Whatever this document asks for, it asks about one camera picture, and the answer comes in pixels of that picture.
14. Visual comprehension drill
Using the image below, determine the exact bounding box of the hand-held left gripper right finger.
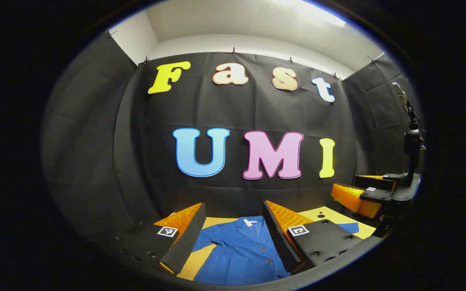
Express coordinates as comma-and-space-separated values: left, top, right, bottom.
262, 200, 365, 274

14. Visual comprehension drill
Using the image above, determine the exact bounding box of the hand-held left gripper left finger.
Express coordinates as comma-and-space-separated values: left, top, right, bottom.
112, 202, 207, 275

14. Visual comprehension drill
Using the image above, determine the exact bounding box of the blue corduroy shirt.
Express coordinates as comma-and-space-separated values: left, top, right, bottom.
193, 215, 359, 286

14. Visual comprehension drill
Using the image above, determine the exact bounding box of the black backdrop cloth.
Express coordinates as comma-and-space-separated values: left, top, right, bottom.
41, 30, 424, 251

